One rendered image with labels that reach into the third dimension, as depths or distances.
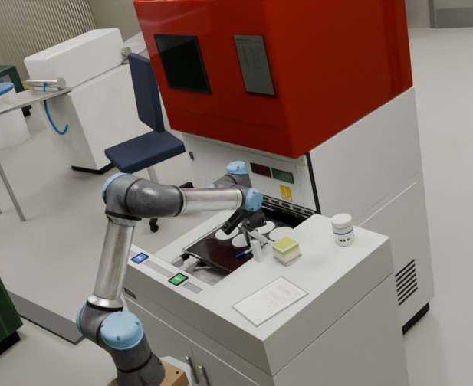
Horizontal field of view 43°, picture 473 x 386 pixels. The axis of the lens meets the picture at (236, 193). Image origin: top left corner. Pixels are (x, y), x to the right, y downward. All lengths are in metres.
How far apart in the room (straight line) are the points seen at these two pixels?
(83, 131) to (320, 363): 4.05
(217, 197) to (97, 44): 4.15
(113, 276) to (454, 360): 1.76
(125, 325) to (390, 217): 1.39
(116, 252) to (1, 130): 5.86
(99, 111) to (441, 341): 3.81
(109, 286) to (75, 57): 4.05
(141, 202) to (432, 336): 1.86
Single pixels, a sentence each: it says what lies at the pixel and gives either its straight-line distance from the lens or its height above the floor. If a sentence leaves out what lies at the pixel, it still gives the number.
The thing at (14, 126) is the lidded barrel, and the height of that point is 0.21.
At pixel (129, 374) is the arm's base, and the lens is 1.92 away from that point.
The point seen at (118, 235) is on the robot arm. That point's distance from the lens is 1.89.
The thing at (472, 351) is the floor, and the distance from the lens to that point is 3.13.
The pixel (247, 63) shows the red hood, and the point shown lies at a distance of 2.21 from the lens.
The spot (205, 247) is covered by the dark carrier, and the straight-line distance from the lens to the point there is 2.46.
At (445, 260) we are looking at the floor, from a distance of 3.70.
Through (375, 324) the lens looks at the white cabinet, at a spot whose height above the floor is 0.67.
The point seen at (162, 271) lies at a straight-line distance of 2.30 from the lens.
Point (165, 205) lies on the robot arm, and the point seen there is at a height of 1.38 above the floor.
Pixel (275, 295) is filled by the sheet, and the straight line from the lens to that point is 1.99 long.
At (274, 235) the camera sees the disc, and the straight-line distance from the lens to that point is 2.42.
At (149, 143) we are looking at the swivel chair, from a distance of 4.66.
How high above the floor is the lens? 2.16
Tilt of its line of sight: 27 degrees down
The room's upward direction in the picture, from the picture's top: 15 degrees counter-clockwise
